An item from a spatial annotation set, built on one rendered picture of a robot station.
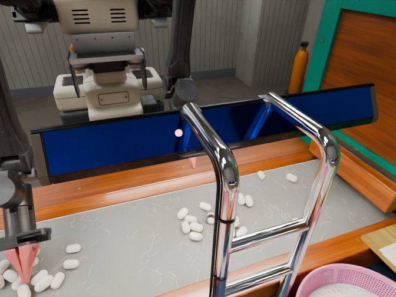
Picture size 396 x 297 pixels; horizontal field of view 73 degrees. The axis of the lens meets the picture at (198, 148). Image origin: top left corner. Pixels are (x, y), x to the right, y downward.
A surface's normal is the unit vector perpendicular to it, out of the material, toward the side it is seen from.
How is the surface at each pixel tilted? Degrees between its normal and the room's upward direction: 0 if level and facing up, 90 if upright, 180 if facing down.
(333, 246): 0
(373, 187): 90
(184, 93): 40
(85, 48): 90
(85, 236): 0
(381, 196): 90
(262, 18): 90
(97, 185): 0
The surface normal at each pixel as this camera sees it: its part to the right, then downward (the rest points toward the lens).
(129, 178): 0.01, -0.83
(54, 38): 0.33, 0.53
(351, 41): -0.94, 0.18
